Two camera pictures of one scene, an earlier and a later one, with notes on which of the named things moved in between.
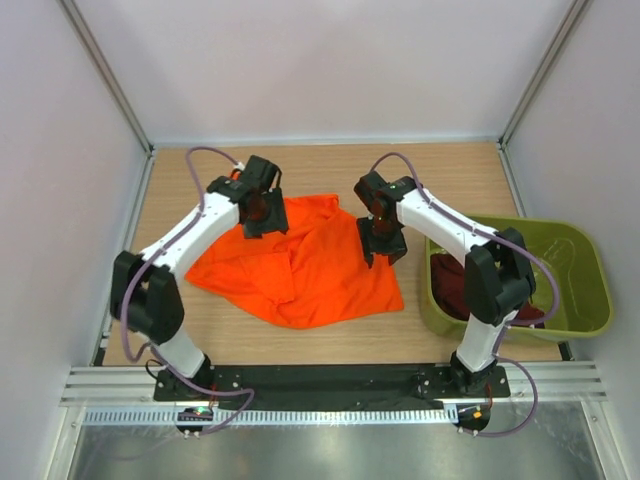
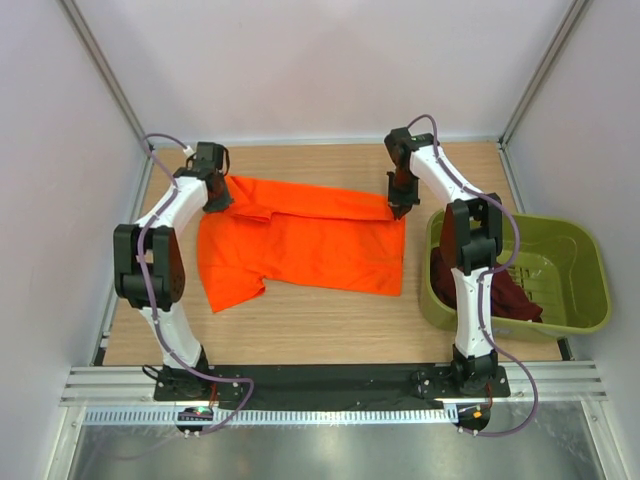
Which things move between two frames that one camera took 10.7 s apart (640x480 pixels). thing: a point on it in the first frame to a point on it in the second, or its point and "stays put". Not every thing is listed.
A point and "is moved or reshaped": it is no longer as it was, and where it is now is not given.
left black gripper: [267, 221] to [218, 198]
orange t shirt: [315, 275] is moved or reshaped
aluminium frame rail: [558, 384] stays put
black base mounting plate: [340, 387] stays put
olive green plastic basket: [571, 285] stays put
